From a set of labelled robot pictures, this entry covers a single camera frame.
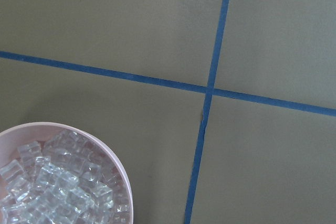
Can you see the pink bowl of ice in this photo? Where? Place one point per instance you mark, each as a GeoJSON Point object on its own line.
{"type": "Point", "coordinates": [54, 173]}

